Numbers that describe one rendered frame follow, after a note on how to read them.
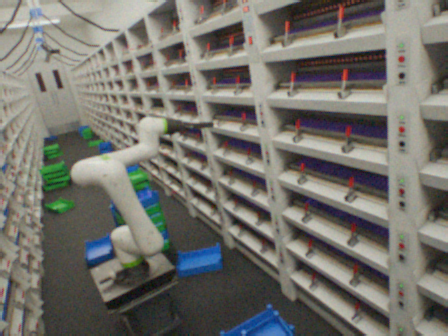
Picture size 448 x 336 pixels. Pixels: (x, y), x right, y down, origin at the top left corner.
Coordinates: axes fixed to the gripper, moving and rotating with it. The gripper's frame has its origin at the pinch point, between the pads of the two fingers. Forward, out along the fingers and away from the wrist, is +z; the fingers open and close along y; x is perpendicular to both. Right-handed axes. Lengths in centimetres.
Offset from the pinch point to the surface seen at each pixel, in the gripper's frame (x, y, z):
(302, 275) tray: -74, 60, 27
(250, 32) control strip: 44, 50, -3
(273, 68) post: 29, 54, 7
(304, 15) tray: 50, 65, 13
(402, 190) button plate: -9, 120, 8
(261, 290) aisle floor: -95, 35, 18
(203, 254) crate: -96, -22, 7
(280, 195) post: -30, 54, 14
